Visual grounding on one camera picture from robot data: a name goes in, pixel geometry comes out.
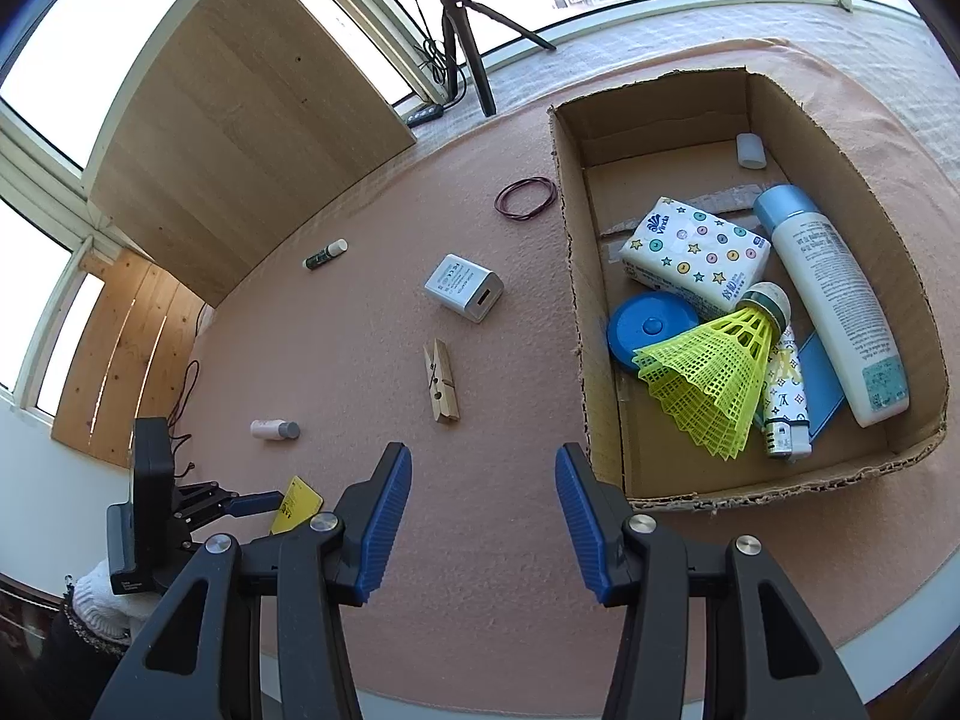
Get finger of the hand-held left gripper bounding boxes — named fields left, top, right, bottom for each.
left=182, top=505, right=281, bottom=545
left=178, top=480, right=284, bottom=512

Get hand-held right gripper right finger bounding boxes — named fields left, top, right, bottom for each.
left=555, top=442, right=872, bottom=720

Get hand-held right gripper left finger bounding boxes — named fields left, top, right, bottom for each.
left=90, top=441, right=413, bottom=720

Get yellow card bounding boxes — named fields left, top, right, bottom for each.
left=269, top=474, right=326, bottom=536

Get wooden clothespin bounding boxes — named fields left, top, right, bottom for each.
left=422, top=338, right=461, bottom=425

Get yellow plastic shuttlecock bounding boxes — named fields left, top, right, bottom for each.
left=631, top=281, right=793, bottom=461

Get blue round tape measure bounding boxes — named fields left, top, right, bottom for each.
left=605, top=292, right=699, bottom=373

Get patterned white lighter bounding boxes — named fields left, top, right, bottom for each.
left=757, top=325, right=813, bottom=463

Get white charger plug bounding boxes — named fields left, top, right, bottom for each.
left=423, top=253, right=506, bottom=324

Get green lip balm tube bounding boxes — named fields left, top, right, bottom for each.
left=302, top=238, right=350, bottom=272

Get blue phone stand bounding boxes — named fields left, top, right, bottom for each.
left=794, top=333, right=853, bottom=440

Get patterned white tissue pack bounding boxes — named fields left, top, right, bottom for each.
left=618, top=196, right=773, bottom=320

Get dark red hair ties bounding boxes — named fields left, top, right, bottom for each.
left=493, top=175, right=558, bottom=223

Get white sunscreen bottle blue cap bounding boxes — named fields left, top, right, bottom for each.
left=751, top=184, right=911, bottom=429

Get cardboard box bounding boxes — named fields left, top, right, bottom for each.
left=547, top=65, right=950, bottom=515

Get person's left forearm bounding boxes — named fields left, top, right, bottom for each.
left=28, top=598, right=133, bottom=720

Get person's left hand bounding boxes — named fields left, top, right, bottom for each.
left=70, top=558, right=163, bottom=643

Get pine wood panel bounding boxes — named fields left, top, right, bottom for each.
left=50, top=247, right=208, bottom=467

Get light wooden board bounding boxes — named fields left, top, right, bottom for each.
left=85, top=0, right=418, bottom=309

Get black tripod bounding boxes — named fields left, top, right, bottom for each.
left=427, top=0, right=558, bottom=119

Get checkered cloth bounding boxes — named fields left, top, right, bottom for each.
left=415, top=0, right=960, bottom=190

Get black usb cable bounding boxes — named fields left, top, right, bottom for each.
left=168, top=307, right=212, bottom=489

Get white window frame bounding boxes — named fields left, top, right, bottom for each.
left=0, top=0, right=960, bottom=421

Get black ring light cable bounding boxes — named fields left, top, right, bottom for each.
left=408, top=0, right=470, bottom=110

